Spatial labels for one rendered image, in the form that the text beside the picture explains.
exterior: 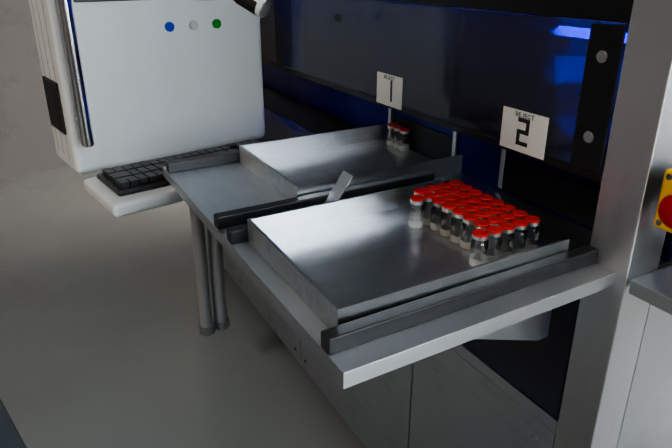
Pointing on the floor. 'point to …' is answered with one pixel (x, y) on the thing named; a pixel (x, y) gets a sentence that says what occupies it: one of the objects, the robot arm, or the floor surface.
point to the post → (625, 218)
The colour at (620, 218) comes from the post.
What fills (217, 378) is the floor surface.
